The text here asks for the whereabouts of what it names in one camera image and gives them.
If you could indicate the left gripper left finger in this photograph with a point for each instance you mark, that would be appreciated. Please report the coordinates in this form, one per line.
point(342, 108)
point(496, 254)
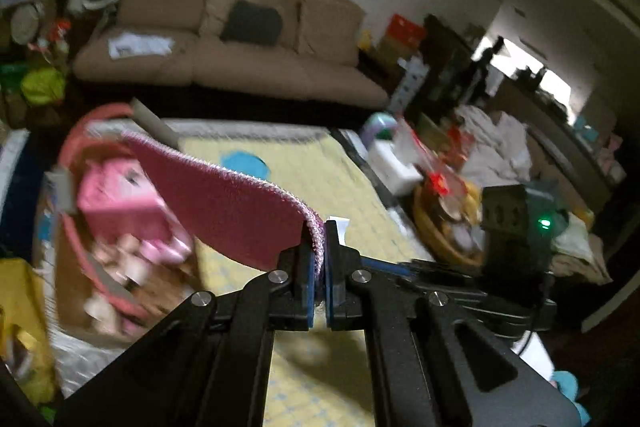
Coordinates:
point(207, 363)

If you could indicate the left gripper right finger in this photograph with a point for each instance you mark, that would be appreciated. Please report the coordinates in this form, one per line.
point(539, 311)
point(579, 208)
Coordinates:
point(431, 362)

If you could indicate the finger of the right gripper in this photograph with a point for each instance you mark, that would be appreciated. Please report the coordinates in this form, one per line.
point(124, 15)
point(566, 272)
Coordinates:
point(385, 267)

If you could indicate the pink resistance band grey handles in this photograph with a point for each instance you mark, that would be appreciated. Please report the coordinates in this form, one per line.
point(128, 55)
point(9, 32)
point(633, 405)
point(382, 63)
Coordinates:
point(78, 150)

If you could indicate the pink handheld fan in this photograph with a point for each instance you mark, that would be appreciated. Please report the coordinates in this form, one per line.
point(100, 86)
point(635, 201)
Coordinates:
point(130, 284)

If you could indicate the purple green cup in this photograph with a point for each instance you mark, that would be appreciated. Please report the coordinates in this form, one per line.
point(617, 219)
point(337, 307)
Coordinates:
point(379, 126)

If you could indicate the teal round tin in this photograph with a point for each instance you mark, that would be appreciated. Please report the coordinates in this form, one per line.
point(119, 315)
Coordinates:
point(246, 163)

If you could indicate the pink towel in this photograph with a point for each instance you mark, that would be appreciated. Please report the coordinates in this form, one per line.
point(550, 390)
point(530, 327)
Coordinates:
point(246, 219)

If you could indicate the wicker basket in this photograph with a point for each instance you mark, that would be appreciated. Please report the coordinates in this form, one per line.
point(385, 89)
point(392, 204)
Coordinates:
point(435, 228)

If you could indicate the cardboard box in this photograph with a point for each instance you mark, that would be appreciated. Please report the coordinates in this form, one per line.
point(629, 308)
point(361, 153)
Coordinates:
point(83, 310)

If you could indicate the white paper on sofa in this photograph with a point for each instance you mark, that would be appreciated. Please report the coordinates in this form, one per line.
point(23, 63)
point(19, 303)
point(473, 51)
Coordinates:
point(131, 45)

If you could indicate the brown sofa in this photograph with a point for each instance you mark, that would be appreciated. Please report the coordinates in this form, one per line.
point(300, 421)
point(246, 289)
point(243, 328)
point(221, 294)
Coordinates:
point(288, 49)

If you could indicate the pink product box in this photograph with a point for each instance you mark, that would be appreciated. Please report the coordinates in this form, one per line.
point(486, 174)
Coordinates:
point(116, 198)

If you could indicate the dark green cushion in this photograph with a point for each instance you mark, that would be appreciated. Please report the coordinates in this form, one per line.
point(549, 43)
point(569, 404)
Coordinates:
point(252, 23)

